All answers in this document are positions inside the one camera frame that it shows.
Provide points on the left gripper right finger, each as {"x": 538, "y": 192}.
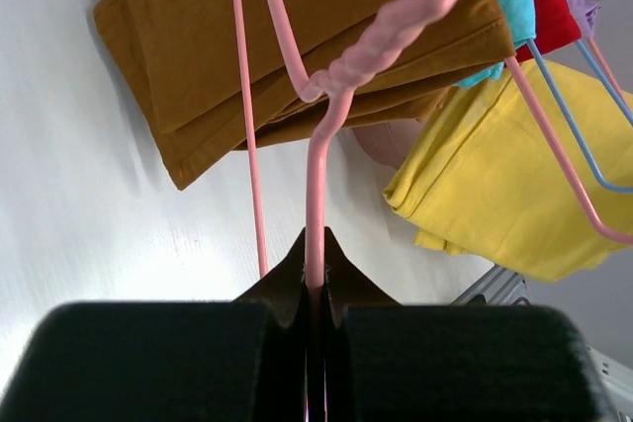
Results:
{"x": 460, "y": 367}

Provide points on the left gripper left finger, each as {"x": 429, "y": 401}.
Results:
{"x": 240, "y": 360}

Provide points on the yellow trousers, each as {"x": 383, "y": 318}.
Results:
{"x": 482, "y": 179}

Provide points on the pink hanger of brown trousers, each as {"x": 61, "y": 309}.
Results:
{"x": 561, "y": 156}

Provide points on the pink hanger of yellow trousers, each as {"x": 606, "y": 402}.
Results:
{"x": 396, "y": 26}

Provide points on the brown trousers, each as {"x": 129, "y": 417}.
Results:
{"x": 179, "y": 58}

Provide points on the blue hanger of teal trousers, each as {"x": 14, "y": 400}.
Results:
{"x": 567, "y": 114}

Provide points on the red trousers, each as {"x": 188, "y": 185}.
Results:
{"x": 556, "y": 26}

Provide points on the empty pink hanger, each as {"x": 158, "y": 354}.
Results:
{"x": 605, "y": 68}

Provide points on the teal trousers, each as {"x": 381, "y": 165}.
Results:
{"x": 520, "y": 17}

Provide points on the pink translucent plastic basket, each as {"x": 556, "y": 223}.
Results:
{"x": 389, "y": 143}

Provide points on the aluminium frame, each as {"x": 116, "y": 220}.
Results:
{"x": 502, "y": 287}

